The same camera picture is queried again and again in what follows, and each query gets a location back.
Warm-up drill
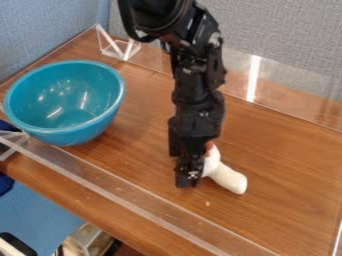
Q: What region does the black and white floor object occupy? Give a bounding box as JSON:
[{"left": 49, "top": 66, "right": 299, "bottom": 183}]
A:
[{"left": 0, "top": 232, "right": 37, "bottom": 256}]

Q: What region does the dark blue object at edge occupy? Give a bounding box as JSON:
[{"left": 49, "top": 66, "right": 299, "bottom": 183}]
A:
[{"left": 0, "top": 119, "right": 21, "bottom": 198}]

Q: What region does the grey metal table leg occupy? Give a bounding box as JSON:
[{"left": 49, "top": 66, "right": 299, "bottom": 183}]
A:
[{"left": 53, "top": 223, "right": 113, "bottom": 256}]

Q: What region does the blue plastic bowl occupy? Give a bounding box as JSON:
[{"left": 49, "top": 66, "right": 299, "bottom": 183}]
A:
[{"left": 3, "top": 60, "right": 125, "bottom": 146}]

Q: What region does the clear acrylic front barrier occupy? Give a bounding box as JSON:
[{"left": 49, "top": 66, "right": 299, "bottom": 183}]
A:
[{"left": 0, "top": 132, "right": 278, "bottom": 256}]

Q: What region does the brown and white toy mushroom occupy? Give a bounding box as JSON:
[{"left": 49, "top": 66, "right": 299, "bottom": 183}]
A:
[{"left": 202, "top": 142, "right": 247, "bottom": 195}]

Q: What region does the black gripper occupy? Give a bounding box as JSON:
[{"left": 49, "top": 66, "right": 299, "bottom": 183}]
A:
[{"left": 168, "top": 64, "right": 224, "bottom": 188}]

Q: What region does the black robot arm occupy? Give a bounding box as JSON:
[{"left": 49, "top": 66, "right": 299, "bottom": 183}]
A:
[{"left": 117, "top": 0, "right": 226, "bottom": 188}]

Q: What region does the clear acrylic back barrier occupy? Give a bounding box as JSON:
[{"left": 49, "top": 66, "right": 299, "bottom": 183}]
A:
[{"left": 95, "top": 23, "right": 342, "bottom": 133}]

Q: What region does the clear acrylic barrier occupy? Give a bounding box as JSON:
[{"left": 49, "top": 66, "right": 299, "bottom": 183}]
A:
[
  {"left": 95, "top": 23, "right": 342, "bottom": 133},
  {"left": 0, "top": 132, "right": 278, "bottom": 256}
]

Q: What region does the clear acrylic corner bracket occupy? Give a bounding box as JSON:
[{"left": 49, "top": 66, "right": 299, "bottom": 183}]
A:
[{"left": 95, "top": 24, "right": 141, "bottom": 61}]

